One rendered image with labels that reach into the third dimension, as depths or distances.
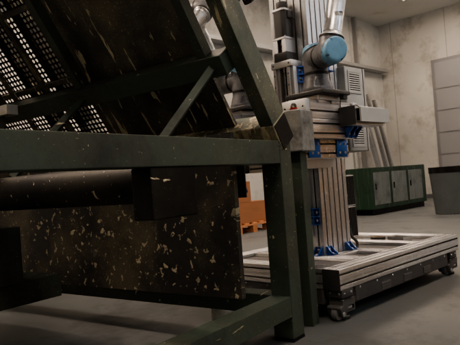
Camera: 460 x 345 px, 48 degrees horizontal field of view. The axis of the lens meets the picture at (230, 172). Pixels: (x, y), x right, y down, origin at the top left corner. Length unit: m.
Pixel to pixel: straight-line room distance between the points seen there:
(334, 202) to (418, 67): 9.30
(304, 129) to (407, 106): 9.82
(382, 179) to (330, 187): 5.32
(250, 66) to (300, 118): 0.41
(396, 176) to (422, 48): 4.23
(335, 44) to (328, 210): 0.87
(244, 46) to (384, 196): 6.38
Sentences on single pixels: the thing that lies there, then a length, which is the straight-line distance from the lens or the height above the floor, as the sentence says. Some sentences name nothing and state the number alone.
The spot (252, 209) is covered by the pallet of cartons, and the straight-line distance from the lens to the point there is 6.52.
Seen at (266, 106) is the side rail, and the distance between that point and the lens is 2.00.
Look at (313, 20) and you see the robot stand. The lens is 2.89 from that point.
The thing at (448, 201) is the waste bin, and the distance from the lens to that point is 7.46.
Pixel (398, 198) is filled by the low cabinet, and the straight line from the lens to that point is 8.52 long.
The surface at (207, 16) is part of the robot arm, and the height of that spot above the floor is 1.49.
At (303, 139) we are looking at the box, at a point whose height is 0.80.
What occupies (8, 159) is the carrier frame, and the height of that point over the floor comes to 0.73.
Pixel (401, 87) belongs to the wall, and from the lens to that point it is 12.12.
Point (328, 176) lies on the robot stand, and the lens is 2.80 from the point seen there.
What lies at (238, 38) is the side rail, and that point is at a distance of 1.91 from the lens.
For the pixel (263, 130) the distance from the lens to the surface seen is 2.05.
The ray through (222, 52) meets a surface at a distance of 1.92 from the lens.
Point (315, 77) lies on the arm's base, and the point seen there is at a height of 1.11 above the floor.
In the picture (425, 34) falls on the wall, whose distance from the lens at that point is 12.05.
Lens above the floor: 0.64
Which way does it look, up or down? 1 degrees up
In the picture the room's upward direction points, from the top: 4 degrees counter-clockwise
